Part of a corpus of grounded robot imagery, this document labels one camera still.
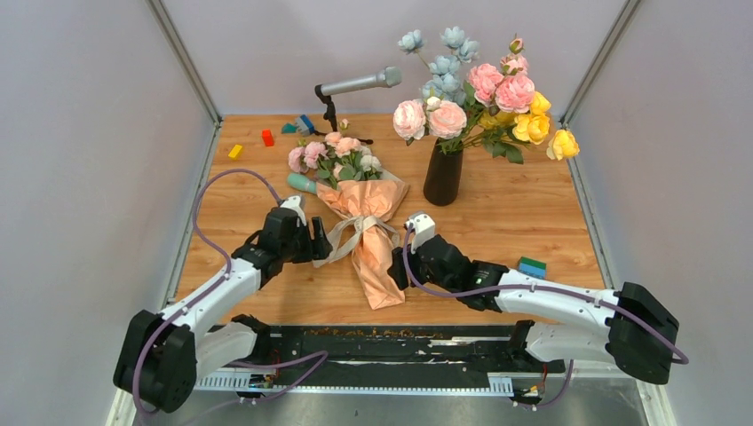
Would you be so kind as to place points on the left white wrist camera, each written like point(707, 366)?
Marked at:
point(295, 203)

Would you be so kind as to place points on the silver microphone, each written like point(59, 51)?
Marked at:
point(385, 78)

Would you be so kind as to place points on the flowers in vase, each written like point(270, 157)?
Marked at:
point(497, 106)

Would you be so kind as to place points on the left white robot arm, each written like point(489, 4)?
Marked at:
point(166, 353)

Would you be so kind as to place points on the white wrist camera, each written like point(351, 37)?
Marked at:
point(295, 203)
point(423, 229)

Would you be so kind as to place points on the peach paper bouquet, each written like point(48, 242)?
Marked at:
point(352, 182)

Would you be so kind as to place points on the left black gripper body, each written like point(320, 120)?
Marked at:
point(298, 250)

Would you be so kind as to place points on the red block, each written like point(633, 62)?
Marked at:
point(267, 137)

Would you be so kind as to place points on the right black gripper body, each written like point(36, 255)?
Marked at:
point(420, 274)

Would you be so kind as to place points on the green blue block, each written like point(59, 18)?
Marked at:
point(532, 267)

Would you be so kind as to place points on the black vase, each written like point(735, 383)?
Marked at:
point(443, 177)

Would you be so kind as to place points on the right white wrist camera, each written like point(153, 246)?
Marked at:
point(423, 229)

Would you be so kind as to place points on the yellow block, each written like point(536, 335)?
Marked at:
point(235, 153)

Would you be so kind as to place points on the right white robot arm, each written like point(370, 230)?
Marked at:
point(628, 328)

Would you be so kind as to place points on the black microphone tripod stand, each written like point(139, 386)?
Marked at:
point(330, 114)

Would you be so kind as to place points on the teal toy microphone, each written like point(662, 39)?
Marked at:
point(302, 183)

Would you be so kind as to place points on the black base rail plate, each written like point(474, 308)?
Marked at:
point(466, 360)

